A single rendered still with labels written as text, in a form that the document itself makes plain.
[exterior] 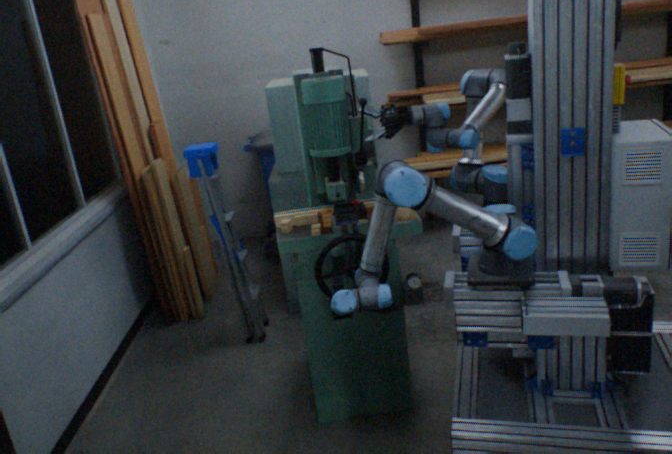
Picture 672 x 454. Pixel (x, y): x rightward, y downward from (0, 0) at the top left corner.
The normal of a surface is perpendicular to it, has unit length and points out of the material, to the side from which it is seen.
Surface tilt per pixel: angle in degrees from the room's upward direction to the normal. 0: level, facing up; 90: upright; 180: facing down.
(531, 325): 90
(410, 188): 86
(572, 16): 90
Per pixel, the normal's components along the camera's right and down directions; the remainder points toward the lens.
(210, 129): 0.01, 0.30
